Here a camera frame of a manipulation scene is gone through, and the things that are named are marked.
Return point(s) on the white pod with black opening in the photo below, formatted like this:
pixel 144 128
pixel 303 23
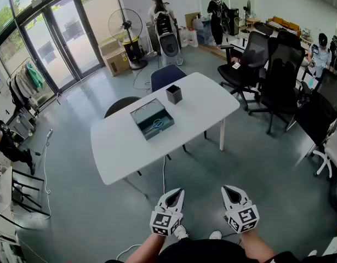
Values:
pixel 169 48

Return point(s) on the navy blue chair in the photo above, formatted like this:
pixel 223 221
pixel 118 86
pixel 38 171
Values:
pixel 165 77

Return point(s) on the black cabinet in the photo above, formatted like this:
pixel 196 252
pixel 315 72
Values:
pixel 234 23

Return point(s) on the person's white shoe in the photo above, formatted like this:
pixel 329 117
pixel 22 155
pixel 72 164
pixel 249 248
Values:
pixel 181 232
pixel 215 235

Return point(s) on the orange sofa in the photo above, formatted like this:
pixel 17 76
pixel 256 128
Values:
pixel 283 23

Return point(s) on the dark green box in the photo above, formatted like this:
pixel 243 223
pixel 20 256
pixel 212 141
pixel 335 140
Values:
pixel 149 114

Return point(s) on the person's right forearm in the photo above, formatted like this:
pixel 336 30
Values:
pixel 256 245

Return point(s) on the clothes rack with garments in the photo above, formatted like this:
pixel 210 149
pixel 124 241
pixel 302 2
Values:
pixel 25 83

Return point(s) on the small cardboard box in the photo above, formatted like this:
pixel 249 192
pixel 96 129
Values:
pixel 110 47

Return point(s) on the person's black shirt torso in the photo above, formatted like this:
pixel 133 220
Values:
pixel 206 252

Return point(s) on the large cardboard box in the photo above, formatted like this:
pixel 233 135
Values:
pixel 117 63

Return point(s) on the black mesh office chair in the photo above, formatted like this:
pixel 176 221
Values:
pixel 256 51
pixel 319 119

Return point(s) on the clear water jug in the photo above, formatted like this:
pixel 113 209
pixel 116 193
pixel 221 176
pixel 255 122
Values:
pixel 193 38
pixel 183 37

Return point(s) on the person's left forearm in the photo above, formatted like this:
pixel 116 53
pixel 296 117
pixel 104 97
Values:
pixel 146 248

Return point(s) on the white desk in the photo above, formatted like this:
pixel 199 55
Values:
pixel 5 190

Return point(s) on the tall black office chair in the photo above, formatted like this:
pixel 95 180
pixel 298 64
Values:
pixel 283 73

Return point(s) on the person's left white shoe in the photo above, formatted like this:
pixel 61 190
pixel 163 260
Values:
pixel 181 232

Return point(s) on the white office chair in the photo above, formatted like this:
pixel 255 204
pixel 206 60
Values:
pixel 336 147

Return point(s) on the black standing fan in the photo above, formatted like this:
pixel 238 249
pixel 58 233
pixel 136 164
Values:
pixel 132 49

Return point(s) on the black square pen holder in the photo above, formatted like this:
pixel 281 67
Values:
pixel 175 96

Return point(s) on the glass entrance door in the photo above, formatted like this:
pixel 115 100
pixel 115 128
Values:
pixel 67 37

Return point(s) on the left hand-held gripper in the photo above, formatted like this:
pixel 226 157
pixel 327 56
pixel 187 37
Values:
pixel 162 222

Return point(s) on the black round-back chair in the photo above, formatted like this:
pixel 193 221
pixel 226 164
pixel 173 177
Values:
pixel 121 105

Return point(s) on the black frame chair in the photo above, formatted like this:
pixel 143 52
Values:
pixel 17 189

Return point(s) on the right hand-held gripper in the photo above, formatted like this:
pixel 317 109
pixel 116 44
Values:
pixel 243 219

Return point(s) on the person's right white shoe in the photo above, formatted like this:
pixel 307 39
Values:
pixel 215 235

